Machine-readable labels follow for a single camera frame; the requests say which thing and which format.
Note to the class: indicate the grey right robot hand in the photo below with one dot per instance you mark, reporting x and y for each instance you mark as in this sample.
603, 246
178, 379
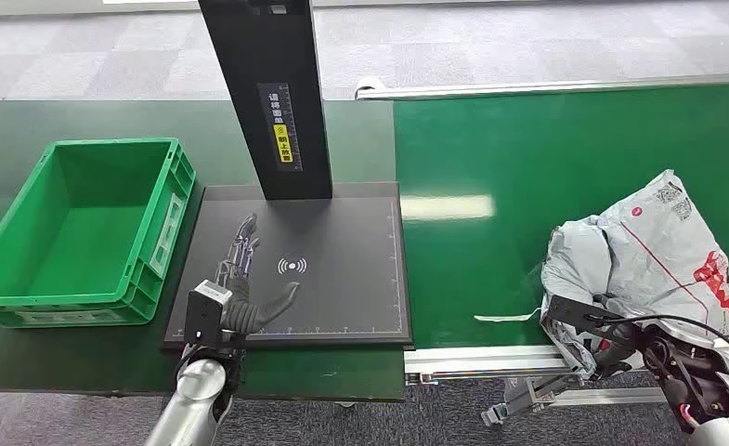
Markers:
622, 348

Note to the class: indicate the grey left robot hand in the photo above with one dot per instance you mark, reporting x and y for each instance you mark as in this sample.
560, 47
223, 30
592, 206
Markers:
247, 308

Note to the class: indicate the grey plastic mailer package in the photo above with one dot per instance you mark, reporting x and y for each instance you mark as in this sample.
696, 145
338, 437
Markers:
647, 258

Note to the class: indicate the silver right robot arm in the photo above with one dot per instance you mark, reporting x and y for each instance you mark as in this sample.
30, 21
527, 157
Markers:
696, 375

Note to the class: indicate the green conveyor belt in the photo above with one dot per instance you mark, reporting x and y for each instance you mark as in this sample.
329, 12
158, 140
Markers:
493, 154

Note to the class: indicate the black scanner base platform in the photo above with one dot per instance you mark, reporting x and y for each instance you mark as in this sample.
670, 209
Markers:
339, 277

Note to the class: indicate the green plastic crate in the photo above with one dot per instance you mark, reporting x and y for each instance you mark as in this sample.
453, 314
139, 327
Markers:
87, 234

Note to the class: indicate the ruler label with yellow sticker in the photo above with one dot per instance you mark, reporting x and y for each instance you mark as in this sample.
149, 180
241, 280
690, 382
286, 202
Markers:
281, 126

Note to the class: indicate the dark green table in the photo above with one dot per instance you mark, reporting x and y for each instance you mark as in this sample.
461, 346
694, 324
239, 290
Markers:
124, 120

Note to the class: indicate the black scanner column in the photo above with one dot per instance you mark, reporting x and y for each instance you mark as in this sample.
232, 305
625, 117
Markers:
265, 55

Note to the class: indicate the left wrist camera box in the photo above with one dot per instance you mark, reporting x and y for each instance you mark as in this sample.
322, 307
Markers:
205, 311

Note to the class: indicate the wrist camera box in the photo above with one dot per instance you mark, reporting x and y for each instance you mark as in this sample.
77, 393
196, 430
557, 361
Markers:
205, 311
576, 311

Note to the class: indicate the silver conveyor lower rail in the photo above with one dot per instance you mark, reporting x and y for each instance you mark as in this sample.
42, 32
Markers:
616, 396

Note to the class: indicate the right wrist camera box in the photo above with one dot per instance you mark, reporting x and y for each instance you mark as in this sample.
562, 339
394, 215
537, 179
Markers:
576, 311

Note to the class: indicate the metal conveyor support bracket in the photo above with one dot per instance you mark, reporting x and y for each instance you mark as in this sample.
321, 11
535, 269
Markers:
527, 397

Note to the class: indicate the silver conveyor side rail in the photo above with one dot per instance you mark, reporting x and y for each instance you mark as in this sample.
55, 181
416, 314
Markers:
481, 357
524, 88

